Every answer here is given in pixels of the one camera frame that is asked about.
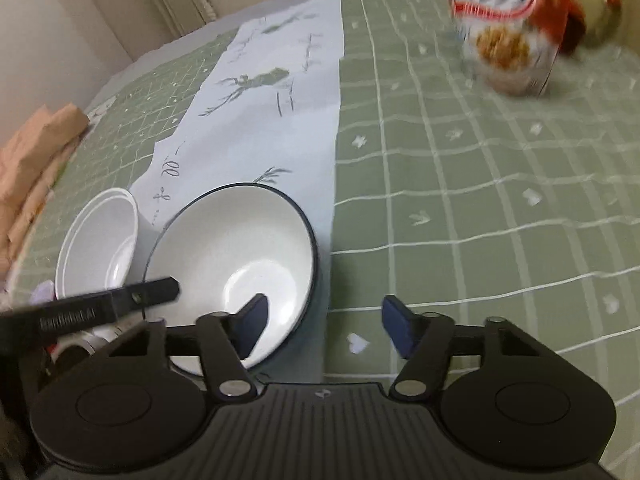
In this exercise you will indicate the beige round cushion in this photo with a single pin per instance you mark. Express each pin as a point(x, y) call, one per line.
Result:
point(597, 5)

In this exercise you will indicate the red cereal bag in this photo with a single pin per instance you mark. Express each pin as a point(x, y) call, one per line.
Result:
point(505, 20)

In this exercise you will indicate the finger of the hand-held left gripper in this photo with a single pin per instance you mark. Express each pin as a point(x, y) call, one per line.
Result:
point(150, 292)

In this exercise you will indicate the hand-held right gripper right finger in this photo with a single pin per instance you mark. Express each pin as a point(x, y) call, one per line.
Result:
point(397, 325)

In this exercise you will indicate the white plastic bowl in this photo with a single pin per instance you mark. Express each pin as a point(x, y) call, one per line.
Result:
point(95, 240)

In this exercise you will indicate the white ceramic bowl dark rim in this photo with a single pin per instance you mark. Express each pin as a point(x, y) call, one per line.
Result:
point(225, 240)

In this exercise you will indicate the peach quilted duvet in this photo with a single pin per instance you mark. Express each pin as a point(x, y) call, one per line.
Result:
point(35, 155)

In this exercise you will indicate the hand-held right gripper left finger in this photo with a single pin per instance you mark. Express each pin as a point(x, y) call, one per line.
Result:
point(253, 322)

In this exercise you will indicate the white deer print cloth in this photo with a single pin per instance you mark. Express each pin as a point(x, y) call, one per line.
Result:
point(280, 150)

